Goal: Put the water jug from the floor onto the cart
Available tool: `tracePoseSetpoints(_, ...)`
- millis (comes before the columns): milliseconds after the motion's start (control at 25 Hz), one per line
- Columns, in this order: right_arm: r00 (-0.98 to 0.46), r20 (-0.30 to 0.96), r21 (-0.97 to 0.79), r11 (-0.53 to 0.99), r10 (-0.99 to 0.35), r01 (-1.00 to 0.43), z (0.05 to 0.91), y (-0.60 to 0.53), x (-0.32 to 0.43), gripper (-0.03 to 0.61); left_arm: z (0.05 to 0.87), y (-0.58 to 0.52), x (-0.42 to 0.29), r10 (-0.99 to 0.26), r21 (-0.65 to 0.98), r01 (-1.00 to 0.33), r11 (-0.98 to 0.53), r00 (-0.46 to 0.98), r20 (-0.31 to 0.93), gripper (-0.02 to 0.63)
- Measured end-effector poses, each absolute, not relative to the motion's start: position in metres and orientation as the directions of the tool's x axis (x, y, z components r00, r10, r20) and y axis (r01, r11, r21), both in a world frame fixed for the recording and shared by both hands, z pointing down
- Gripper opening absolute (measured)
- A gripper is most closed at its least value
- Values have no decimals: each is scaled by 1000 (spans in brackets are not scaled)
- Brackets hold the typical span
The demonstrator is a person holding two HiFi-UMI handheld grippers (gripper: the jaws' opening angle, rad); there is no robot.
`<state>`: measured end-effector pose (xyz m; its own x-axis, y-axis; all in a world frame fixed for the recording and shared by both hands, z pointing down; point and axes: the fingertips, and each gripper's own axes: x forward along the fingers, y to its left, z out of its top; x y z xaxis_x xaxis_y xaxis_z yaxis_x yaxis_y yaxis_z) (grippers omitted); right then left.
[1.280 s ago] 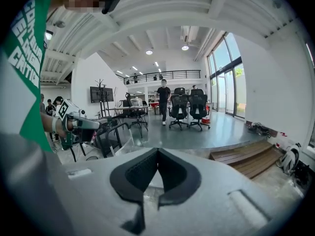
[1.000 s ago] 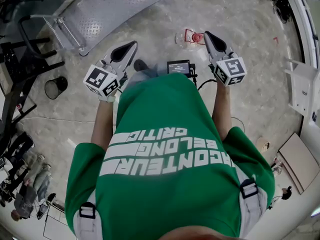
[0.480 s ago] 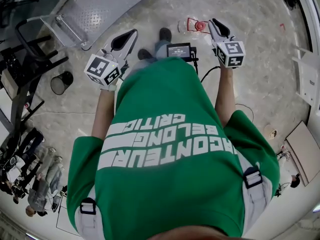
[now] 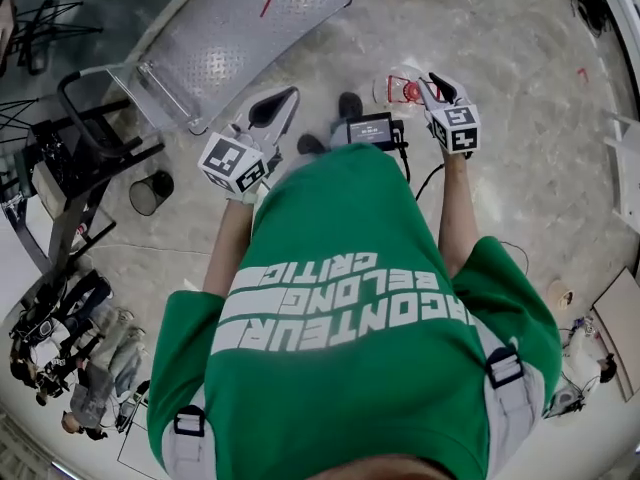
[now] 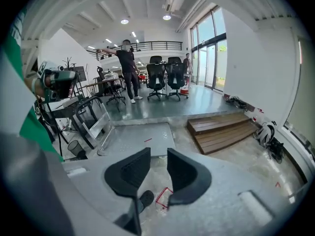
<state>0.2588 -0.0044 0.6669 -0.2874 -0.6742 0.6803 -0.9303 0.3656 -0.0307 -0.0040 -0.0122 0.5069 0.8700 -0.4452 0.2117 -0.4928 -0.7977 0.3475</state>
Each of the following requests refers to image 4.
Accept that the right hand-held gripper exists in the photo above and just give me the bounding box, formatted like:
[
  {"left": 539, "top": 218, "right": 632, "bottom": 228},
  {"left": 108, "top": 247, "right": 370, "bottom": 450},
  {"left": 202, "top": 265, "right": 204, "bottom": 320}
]
[{"left": 417, "top": 71, "right": 482, "bottom": 158}]

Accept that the beige box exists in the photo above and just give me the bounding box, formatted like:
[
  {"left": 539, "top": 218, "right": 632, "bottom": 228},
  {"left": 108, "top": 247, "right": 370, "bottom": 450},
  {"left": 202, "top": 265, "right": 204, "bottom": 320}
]
[{"left": 30, "top": 160, "right": 69, "bottom": 209}]

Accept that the grey shoulder strap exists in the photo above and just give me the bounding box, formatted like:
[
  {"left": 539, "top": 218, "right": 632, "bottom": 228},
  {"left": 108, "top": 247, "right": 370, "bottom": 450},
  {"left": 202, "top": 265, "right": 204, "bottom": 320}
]
[
  {"left": 162, "top": 405, "right": 219, "bottom": 480},
  {"left": 482, "top": 345, "right": 546, "bottom": 429}
]

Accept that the person's black right shoe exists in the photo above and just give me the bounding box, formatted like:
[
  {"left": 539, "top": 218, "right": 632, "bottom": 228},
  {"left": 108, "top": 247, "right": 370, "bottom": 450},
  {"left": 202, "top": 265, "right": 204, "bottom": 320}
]
[{"left": 338, "top": 92, "right": 365, "bottom": 120}]

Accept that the black screen device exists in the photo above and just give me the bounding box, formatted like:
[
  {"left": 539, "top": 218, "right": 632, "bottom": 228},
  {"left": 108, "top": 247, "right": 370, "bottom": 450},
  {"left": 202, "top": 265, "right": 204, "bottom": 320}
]
[{"left": 346, "top": 111, "right": 407, "bottom": 153}]

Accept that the black side table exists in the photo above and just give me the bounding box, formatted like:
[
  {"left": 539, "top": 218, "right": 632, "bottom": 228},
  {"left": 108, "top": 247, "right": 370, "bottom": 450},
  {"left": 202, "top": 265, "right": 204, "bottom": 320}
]
[{"left": 27, "top": 97, "right": 166, "bottom": 279}]

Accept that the black cable pile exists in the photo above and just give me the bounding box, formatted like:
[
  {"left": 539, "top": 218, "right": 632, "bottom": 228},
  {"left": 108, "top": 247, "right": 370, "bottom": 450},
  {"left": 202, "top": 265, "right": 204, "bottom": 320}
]
[{"left": 562, "top": 0, "right": 614, "bottom": 37}]

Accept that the black mesh waste bin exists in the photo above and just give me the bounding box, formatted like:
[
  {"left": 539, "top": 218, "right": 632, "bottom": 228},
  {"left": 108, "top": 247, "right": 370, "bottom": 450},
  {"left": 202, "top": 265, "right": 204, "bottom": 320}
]
[{"left": 128, "top": 170, "right": 175, "bottom": 218}]

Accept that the person's black shoe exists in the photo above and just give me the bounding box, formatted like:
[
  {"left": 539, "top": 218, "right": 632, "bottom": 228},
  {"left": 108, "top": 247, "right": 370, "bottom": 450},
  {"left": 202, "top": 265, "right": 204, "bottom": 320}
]
[
  {"left": 338, "top": 92, "right": 365, "bottom": 120},
  {"left": 296, "top": 133, "right": 326, "bottom": 156}
]

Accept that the beige shoe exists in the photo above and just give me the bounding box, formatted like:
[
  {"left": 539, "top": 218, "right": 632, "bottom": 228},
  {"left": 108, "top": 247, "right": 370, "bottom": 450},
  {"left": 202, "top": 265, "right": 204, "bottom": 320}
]
[{"left": 546, "top": 279, "right": 577, "bottom": 310}]

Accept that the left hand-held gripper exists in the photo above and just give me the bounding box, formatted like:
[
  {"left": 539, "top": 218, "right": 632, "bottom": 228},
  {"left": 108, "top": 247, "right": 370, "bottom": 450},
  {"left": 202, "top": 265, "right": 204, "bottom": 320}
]
[{"left": 198, "top": 86, "right": 301, "bottom": 195}]

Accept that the grey metal platform cart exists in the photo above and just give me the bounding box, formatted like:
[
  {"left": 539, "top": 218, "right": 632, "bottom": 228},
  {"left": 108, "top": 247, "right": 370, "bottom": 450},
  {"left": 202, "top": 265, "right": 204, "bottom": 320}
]
[{"left": 57, "top": 0, "right": 351, "bottom": 162}]

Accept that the person's right leg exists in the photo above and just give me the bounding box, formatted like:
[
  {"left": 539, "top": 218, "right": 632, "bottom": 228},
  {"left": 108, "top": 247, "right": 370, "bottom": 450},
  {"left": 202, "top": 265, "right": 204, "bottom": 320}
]
[{"left": 327, "top": 116, "right": 350, "bottom": 152}]

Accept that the clear bottle with red handle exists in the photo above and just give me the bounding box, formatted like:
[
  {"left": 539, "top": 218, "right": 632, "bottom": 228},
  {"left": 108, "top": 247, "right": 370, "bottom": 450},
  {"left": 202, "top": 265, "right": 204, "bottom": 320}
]
[{"left": 372, "top": 62, "right": 434, "bottom": 108}]

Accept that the person's black left shoe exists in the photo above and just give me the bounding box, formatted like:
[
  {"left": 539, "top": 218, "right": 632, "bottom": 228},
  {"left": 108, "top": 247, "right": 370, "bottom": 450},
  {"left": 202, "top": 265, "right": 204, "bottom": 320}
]
[{"left": 296, "top": 133, "right": 326, "bottom": 156}]

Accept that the beige wooden board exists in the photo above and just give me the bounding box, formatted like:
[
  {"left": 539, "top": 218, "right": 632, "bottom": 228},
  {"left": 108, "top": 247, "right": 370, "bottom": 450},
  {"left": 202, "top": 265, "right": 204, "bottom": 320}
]
[{"left": 592, "top": 266, "right": 640, "bottom": 403}]

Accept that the person's green shirt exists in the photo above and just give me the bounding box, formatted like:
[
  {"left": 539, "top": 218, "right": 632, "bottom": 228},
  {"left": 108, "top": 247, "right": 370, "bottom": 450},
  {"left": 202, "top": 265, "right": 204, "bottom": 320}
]
[{"left": 147, "top": 142, "right": 564, "bottom": 480}]

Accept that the person's left forearm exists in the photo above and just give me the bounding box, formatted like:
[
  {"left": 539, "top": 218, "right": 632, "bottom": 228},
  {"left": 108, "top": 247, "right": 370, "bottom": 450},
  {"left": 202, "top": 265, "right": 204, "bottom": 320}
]
[{"left": 202, "top": 197, "right": 261, "bottom": 299}]

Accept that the white cabinet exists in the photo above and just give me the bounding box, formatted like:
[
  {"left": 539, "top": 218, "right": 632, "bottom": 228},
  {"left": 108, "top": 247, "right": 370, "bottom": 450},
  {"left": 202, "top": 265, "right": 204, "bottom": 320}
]
[{"left": 602, "top": 110, "right": 640, "bottom": 229}]

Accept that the person's right forearm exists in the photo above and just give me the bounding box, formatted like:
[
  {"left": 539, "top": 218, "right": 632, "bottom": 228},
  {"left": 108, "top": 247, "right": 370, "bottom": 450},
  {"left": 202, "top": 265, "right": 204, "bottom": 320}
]
[{"left": 437, "top": 155, "right": 479, "bottom": 279}]

